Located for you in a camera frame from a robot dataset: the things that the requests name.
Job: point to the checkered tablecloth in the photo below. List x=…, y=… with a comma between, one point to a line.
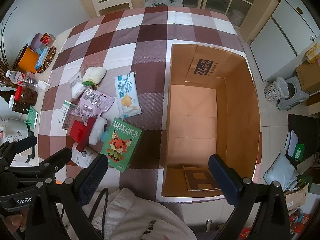
x=150, y=42

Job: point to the pile of colourful packets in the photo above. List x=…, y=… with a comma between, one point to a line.
x=300, y=221

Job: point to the brown cardboard piece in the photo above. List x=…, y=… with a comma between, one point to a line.
x=296, y=197

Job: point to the white papers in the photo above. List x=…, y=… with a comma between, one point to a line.
x=292, y=140

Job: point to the small cardboard box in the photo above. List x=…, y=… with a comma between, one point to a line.
x=308, y=77

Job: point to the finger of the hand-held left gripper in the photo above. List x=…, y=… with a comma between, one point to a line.
x=56, y=158
x=21, y=145

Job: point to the blue white fluffy pompom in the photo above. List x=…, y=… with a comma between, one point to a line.
x=96, y=130

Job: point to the white packet with dark circle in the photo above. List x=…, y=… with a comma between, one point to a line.
x=81, y=157

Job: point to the pink label plastic bottle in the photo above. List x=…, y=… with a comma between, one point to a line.
x=16, y=78

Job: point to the green toy bricks box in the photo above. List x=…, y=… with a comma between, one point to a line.
x=120, y=145

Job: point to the white green medicine box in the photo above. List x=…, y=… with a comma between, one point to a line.
x=62, y=116

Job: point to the floral chair cushion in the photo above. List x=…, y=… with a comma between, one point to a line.
x=163, y=3

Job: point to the person's left hand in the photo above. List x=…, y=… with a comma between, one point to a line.
x=15, y=221

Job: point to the green white small stand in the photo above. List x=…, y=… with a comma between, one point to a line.
x=32, y=117

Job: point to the large cardboard box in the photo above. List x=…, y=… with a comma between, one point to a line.
x=190, y=120

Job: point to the dark floor mat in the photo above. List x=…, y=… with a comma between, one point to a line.
x=305, y=125

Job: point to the patterned waste bin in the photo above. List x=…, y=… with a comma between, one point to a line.
x=273, y=91

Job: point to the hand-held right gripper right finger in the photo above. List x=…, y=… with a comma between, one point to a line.
x=225, y=180

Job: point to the orange box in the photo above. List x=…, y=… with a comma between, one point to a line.
x=28, y=61

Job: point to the white cabinet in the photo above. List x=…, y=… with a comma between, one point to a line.
x=282, y=42

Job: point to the purple bowl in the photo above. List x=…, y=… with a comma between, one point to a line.
x=37, y=41

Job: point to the red can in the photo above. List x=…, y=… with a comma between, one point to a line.
x=47, y=39

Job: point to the yellow packet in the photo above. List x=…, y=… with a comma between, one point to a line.
x=312, y=52

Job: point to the light blue plastic bag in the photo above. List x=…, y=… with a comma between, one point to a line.
x=278, y=173

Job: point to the white plush toy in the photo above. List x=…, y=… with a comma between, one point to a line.
x=96, y=73

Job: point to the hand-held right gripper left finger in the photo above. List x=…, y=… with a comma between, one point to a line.
x=93, y=177

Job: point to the light blue small box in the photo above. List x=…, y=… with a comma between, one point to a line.
x=42, y=58

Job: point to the white cartoon print kettle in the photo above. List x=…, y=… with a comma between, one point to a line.
x=10, y=130

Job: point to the clear plastic bag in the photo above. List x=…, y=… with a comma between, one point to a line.
x=76, y=88

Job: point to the red plastic box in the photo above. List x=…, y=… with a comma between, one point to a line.
x=80, y=132

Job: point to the white blue biscuit packet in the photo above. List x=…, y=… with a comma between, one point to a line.
x=125, y=97

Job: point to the green flat box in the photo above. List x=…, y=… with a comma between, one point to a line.
x=299, y=151

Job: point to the brown woven trivet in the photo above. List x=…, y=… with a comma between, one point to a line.
x=52, y=52

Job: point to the white fleece garment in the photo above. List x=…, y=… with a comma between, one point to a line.
x=130, y=212

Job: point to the grey plastic stool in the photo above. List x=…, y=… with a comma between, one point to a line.
x=293, y=97

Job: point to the clear plastic bottle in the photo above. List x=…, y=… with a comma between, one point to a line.
x=30, y=80

